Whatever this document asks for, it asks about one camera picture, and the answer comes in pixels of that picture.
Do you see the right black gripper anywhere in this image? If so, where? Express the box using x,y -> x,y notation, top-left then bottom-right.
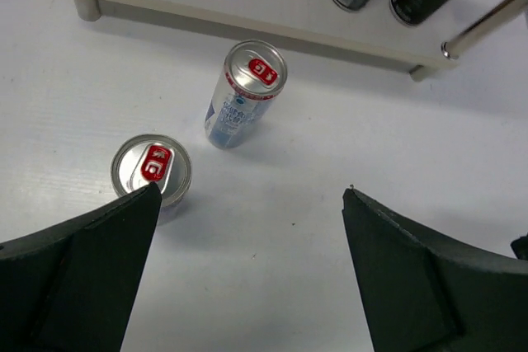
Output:
511,235 -> 528,260

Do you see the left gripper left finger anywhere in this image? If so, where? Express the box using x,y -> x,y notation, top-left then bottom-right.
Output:
1,183 -> 162,351

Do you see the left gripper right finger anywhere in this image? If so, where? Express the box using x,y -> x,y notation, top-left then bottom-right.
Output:
342,188 -> 527,351

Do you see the blue red bull can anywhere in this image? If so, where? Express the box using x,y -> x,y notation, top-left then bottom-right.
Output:
111,134 -> 192,225

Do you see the red bull can rear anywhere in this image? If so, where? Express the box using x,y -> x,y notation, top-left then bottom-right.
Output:
205,40 -> 288,148

